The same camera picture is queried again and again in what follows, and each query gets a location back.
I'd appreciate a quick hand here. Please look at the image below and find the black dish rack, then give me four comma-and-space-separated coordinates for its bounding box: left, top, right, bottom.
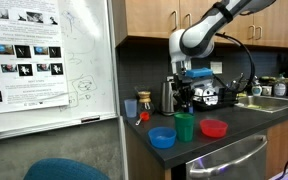
193, 87, 240, 113

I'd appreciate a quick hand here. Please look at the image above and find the glass carafe with wooden collar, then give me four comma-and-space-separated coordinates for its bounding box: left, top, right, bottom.
133, 85, 156, 116

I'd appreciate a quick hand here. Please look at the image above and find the red measuring scoop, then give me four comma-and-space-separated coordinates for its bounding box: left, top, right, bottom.
134, 111, 151, 127

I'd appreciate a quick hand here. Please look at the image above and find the whiteboard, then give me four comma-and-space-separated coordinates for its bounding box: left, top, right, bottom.
0, 0, 122, 143

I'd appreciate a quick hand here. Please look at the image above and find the chrome sink faucet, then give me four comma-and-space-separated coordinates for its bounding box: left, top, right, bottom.
237, 72, 256, 96

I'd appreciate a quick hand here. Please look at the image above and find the green plastic cup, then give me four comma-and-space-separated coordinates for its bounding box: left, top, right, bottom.
173, 112, 196, 143

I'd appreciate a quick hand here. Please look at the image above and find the wooden lower cabinet door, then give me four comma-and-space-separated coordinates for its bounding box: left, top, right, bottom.
266, 114, 288, 179

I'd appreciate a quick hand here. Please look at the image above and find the white paper wall sign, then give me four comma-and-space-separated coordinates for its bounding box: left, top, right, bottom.
211, 61, 224, 75

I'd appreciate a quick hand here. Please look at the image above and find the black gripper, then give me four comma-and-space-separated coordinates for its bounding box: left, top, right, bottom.
173, 73, 199, 114

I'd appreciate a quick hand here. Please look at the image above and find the white kitchenware with holes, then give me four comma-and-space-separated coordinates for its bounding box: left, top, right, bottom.
193, 82, 222, 106

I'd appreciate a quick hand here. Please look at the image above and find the white soap bottle blue label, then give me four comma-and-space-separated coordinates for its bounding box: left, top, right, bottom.
251, 75, 263, 97

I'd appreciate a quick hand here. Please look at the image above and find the blue office chair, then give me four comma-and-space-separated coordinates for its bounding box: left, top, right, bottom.
23, 158, 111, 180

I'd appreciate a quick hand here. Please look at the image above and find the translucent blue plastic cup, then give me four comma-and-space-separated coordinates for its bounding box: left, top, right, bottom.
123, 98, 138, 119

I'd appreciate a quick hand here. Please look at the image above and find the blue plastic bowl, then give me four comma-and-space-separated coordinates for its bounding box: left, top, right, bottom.
147, 126, 177, 149

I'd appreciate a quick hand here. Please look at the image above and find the stainless steel electric kettle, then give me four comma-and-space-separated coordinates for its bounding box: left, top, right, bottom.
159, 79, 182, 117

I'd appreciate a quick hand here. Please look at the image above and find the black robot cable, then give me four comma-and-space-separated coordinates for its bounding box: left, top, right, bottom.
214, 32, 257, 96

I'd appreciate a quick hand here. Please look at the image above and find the stainless steel sink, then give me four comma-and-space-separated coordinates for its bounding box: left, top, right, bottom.
235, 94, 288, 114

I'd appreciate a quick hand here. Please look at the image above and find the red plastic bowl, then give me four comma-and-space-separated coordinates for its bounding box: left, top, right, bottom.
199, 118, 229, 139

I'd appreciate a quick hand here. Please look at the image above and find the blue wrist camera block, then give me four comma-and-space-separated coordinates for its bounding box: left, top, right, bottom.
185, 67, 214, 79

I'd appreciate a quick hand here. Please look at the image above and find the grey soap dispenser bottle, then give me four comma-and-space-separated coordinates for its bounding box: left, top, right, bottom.
273, 72, 288, 98

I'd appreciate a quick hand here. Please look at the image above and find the stainless steel dishwasher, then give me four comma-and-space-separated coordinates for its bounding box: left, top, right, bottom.
184, 131, 269, 180

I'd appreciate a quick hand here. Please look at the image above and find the wooden upper cabinet door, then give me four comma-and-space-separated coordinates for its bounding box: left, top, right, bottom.
217, 0, 255, 46
252, 0, 288, 48
179, 0, 218, 43
123, 0, 181, 39

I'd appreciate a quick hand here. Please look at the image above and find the white research poster with photos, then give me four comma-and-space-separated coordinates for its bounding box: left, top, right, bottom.
0, 0, 70, 116

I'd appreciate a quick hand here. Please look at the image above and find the small white jar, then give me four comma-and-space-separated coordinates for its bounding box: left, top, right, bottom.
261, 85, 273, 97

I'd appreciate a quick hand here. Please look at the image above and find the wooden cabinet door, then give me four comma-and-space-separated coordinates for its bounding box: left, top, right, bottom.
217, 0, 255, 46
252, 0, 288, 48
179, 0, 218, 43
123, 0, 181, 39
266, 114, 288, 179

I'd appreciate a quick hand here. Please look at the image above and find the metal cabinet handle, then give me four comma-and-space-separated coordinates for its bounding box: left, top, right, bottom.
183, 13, 192, 34
254, 25, 263, 41
170, 9, 179, 33
248, 24, 256, 40

